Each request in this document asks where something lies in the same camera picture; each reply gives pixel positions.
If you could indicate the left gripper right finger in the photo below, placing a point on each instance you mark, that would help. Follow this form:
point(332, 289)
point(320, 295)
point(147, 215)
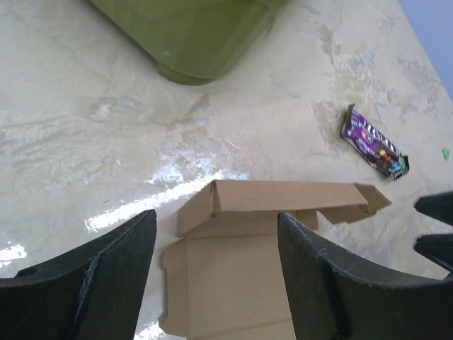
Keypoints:
point(336, 294)

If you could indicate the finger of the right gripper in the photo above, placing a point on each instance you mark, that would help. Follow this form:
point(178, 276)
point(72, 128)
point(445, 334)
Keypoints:
point(437, 248)
point(438, 207)

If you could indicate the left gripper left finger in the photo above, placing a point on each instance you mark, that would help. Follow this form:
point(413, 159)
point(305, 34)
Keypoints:
point(94, 291)

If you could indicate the purple candy bar wrapper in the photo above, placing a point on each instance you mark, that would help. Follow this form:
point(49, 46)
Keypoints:
point(374, 147)

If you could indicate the brown cardboard paper box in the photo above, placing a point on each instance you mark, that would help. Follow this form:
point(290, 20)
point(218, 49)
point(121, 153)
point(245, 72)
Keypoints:
point(223, 275)

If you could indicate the small green scrap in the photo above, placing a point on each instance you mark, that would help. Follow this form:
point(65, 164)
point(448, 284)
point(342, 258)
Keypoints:
point(446, 154)

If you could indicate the olive green plastic bin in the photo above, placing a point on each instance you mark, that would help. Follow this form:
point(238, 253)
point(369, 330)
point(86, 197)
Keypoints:
point(193, 42)

